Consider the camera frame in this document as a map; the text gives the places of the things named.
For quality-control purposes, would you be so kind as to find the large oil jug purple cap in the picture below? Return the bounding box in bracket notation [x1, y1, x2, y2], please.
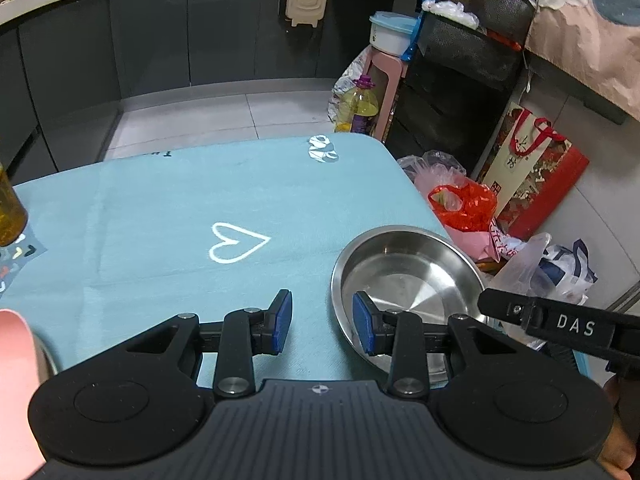
[334, 75, 380, 134]

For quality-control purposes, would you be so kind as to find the white container blue lid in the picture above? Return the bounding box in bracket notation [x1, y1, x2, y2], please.
[370, 11, 418, 58]

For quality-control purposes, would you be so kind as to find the pink plastic stool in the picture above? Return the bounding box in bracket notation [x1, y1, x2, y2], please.
[362, 47, 408, 143]

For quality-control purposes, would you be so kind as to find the pink square bowl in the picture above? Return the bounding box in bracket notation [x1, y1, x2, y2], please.
[0, 309, 44, 479]

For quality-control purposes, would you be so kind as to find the light blue tablecloth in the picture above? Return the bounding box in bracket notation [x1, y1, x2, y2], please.
[1, 133, 444, 380]

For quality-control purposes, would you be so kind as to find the person's right hand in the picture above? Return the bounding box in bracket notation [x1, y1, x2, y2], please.
[598, 376, 639, 480]

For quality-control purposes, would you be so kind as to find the white blue plastic bag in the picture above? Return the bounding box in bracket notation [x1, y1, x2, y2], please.
[487, 231, 599, 351]

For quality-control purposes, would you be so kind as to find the yellow oil bottle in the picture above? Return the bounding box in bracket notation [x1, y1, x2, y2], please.
[0, 165, 28, 247]

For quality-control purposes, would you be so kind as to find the stainless steel bowl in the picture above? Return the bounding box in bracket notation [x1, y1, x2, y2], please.
[330, 226, 496, 382]

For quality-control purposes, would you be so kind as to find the red white gift bag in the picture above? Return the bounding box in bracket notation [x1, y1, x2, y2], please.
[477, 103, 589, 240]

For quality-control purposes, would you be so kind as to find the red plastic bag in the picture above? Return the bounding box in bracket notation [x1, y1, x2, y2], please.
[427, 180, 498, 232]

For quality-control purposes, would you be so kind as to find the black storage rack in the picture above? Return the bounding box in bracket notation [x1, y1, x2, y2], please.
[385, 0, 535, 171]

